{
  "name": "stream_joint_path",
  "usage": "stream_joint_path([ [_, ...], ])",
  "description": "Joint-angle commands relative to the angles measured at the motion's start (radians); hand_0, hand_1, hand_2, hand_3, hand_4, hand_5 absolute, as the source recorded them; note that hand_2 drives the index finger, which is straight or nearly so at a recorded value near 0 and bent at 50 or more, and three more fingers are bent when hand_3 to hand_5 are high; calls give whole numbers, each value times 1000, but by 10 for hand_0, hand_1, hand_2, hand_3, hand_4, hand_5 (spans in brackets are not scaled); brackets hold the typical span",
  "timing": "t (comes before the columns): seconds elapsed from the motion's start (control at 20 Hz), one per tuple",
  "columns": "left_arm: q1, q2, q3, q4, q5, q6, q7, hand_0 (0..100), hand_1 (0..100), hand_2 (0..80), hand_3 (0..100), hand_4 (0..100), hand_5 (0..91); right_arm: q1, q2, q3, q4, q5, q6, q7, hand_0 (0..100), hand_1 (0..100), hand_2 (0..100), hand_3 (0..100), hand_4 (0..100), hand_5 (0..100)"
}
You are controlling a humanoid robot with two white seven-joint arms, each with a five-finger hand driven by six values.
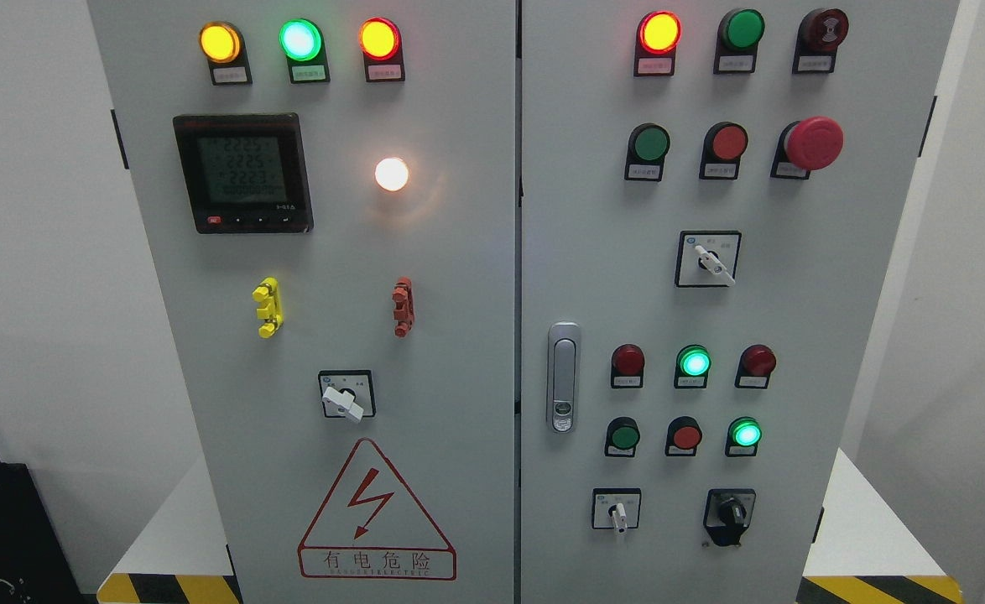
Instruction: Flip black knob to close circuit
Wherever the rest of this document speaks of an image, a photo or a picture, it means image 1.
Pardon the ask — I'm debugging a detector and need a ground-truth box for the white selector switch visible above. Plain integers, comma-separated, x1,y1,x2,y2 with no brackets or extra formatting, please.
675,231,742,288
590,488,642,533

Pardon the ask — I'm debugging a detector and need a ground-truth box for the red push button upper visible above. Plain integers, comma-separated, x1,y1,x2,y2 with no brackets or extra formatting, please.
699,122,748,180

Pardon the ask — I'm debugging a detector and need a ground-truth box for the grey cabinet door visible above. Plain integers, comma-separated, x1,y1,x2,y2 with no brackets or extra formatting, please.
87,1,516,603
519,1,959,603

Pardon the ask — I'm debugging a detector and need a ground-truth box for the black digital power meter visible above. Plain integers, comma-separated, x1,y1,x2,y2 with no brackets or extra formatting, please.
173,113,313,234

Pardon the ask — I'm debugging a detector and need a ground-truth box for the dark red indicator lower left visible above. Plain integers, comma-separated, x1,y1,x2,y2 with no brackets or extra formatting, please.
610,344,645,389

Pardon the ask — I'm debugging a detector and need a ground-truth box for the red terminal connector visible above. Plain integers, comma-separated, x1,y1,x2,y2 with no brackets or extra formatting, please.
390,278,415,339

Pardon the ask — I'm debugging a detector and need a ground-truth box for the green illuminated button lower right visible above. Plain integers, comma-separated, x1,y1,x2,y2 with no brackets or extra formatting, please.
724,416,764,458

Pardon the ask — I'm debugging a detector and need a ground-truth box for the green indicator light top left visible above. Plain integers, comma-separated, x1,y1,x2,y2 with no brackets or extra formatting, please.
279,18,331,84

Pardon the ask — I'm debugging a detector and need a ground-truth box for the black box with antenna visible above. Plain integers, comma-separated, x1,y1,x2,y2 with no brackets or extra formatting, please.
0,459,85,603

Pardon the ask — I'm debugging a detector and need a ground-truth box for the green push button upper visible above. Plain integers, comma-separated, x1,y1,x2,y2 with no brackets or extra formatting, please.
623,122,670,182

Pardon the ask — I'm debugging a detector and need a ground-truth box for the white glowing indicator light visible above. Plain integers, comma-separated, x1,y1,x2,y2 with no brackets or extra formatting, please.
374,157,409,192

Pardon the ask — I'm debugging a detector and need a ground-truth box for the yellow terminal connector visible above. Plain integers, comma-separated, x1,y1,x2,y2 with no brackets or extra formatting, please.
252,278,284,339

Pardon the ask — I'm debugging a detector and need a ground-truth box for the yellow indicator light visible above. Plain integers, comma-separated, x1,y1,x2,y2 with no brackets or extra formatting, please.
200,22,252,86

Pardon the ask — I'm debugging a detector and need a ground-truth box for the silver door latch handle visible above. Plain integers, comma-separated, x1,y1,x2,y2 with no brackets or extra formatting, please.
546,322,581,435

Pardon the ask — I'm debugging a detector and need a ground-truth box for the green lit indicator lower middle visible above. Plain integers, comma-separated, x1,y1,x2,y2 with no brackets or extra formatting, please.
674,344,711,389

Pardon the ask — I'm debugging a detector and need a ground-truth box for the black rotary knob switch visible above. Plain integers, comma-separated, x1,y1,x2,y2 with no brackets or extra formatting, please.
703,488,757,547

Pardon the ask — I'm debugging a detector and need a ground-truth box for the white platform with hazard stripes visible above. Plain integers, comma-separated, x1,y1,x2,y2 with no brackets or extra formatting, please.
89,452,963,603

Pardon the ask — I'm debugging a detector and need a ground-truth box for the white selector switch bottom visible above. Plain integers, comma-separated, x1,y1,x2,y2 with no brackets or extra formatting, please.
590,488,642,533

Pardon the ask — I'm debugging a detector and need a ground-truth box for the red electric hazard warning sticker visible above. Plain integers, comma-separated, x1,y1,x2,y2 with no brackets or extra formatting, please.
297,437,456,581

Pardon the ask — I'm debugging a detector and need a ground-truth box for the dark red buzzer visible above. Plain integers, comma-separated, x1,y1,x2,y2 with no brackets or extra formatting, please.
792,8,849,74

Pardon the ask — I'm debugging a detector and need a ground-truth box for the green push button lower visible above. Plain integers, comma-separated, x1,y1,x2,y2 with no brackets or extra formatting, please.
604,416,641,456

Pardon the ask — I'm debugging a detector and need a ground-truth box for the green indicator top right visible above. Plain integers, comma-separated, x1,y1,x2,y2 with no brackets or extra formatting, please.
712,8,765,74

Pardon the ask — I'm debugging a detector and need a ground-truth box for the red-orange indicator light left door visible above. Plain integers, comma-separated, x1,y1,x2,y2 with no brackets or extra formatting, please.
358,17,405,83

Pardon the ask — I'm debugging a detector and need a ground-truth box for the red emergency stop mushroom button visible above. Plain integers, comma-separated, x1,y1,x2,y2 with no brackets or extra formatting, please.
771,116,845,180

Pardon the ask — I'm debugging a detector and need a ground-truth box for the white selector switch left door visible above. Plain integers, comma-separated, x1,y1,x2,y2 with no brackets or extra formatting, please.
317,368,377,424

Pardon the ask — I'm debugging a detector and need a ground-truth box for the red push button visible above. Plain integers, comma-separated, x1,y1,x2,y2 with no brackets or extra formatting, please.
699,122,748,180
664,416,703,456

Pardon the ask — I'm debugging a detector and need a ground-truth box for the green push button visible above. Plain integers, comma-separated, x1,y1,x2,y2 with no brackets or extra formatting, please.
623,122,670,182
604,416,641,456

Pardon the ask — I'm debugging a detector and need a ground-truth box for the right grey cabinet door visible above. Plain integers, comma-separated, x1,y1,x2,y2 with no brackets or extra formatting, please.
519,1,959,603

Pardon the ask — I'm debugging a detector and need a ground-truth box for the red push button lower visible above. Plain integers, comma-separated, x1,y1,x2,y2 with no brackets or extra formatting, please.
664,416,703,456

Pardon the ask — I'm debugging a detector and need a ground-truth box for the red indicator lower right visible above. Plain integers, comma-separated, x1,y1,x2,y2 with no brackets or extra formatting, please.
735,344,777,389

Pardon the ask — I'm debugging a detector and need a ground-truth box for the white selector switch upper right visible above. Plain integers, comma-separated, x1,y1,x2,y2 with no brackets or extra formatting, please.
675,231,742,288

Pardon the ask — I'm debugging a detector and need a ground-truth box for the left grey cabinet door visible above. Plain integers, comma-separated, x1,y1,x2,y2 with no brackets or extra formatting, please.
87,1,516,603

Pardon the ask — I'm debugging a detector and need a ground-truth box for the red lit indicator top right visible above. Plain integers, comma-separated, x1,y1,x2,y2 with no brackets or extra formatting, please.
633,10,683,77

